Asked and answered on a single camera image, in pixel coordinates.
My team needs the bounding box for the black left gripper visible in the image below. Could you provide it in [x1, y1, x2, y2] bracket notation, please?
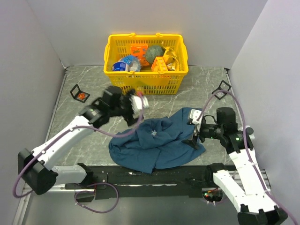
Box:
[110, 90, 144, 127]

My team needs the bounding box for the blue t-shirt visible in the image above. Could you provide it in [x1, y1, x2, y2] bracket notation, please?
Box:
[108, 107, 205, 174]

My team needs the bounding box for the orange leaf brooch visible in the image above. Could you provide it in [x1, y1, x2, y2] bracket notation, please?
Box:
[78, 92, 85, 100]

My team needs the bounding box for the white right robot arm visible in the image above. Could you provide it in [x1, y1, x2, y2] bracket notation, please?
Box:
[184, 107, 288, 225]

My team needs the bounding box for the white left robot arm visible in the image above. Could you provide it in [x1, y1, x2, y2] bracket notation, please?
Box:
[17, 86, 149, 195]

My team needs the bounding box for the blue white can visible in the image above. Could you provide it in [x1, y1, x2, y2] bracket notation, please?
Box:
[112, 55, 142, 72]

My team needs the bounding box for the black left stand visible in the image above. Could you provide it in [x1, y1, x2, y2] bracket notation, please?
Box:
[70, 84, 90, 103]

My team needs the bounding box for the black stand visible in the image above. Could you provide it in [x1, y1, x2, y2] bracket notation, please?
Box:
[212, 80, 232, 100]
[70, 84, 90, 103]

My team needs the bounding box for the yellow plastic basket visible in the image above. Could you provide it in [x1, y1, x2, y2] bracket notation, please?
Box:
[104, 33, 189, 95]

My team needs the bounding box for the orange cracker box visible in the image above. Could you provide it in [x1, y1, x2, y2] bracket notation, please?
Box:
[151, 57, 168, 72]

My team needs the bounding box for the orange snack box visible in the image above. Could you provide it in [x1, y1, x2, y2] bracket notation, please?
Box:
[130, 44, 150, 66]

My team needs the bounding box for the green avocado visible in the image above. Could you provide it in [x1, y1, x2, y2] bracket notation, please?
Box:
[145, 45, 165, 64]

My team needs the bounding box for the black right stand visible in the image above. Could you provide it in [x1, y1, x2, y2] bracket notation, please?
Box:
[212, 80, 232, 100]

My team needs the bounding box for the yellow snack bag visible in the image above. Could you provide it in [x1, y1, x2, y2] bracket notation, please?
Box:
[162, 46, 180, 71]

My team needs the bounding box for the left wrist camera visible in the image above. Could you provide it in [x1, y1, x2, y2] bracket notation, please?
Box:
[130, 95, 149, 113]

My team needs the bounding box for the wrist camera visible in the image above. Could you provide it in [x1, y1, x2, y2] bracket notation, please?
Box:
[130, 95, 149, 113]
[187, 109, 202, 125]

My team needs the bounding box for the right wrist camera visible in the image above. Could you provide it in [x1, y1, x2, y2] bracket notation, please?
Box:
[187, 109, 202, 125]

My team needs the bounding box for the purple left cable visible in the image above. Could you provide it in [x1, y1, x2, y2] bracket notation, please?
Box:
[12, 93, 146, 213]

